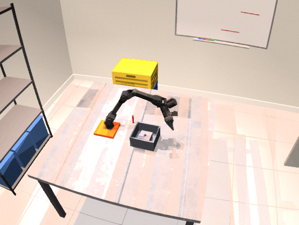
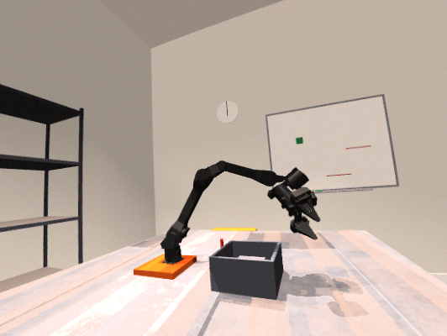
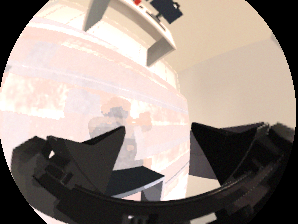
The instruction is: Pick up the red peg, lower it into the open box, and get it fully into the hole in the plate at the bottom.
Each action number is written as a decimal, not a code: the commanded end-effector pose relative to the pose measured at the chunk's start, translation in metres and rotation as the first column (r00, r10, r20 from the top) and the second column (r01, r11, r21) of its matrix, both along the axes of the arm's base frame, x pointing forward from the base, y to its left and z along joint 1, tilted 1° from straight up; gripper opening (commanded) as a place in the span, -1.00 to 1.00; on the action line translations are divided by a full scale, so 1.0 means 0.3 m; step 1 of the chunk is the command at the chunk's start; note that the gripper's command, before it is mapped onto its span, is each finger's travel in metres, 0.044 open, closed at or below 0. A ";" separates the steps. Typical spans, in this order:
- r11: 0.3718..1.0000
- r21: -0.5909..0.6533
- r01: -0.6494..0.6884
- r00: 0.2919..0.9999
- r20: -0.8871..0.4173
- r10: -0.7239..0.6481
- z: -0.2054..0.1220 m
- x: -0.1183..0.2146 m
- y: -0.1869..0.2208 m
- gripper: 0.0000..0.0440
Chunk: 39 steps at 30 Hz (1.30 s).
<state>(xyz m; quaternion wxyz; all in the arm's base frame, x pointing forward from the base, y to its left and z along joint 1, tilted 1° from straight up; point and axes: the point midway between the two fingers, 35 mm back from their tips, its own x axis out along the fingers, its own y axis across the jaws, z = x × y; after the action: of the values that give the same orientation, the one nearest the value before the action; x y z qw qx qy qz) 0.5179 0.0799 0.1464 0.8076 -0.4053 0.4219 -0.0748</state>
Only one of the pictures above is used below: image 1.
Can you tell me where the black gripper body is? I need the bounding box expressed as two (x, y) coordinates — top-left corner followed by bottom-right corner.
(162, 109), (173, 122)

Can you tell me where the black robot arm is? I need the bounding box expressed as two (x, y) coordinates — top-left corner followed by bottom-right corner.
(104, 88), (178, 131)

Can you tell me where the white square block with hole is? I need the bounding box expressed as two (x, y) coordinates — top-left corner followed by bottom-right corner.
(138, 130), (153, 141)

